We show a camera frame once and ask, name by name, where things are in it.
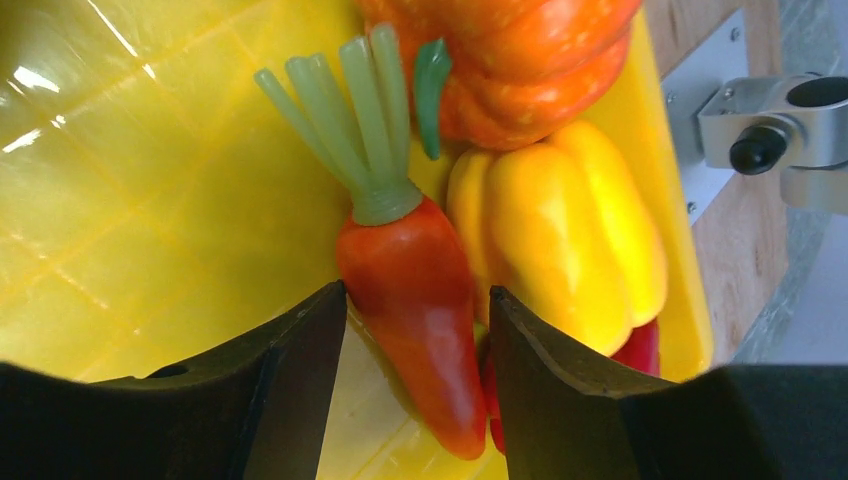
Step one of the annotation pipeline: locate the orange carrot toy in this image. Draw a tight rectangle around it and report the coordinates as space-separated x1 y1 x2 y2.
253 22 487 461

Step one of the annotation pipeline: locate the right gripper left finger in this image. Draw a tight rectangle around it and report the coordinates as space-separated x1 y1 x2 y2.
1 281 347 479

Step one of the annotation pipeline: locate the orange pumpkin toy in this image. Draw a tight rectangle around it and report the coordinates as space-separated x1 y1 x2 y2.
357 0 642 158

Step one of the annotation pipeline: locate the red bell pepper toy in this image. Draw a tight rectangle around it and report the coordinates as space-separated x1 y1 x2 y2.
481 320 660 454

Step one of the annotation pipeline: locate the brown wooden board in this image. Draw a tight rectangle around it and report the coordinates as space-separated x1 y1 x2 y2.
644 1 788 365

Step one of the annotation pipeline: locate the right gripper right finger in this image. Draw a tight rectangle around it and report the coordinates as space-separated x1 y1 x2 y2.
490 287 847 479

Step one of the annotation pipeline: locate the yellow bell pepper toy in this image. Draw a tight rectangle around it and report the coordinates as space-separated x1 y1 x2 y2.
446 120 668 356

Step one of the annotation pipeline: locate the silver metal clamp bracket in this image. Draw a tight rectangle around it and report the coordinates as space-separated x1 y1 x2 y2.
661 11 847 223

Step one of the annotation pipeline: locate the yellow plastic tray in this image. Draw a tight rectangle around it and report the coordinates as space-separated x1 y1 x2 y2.
1 1 714 479

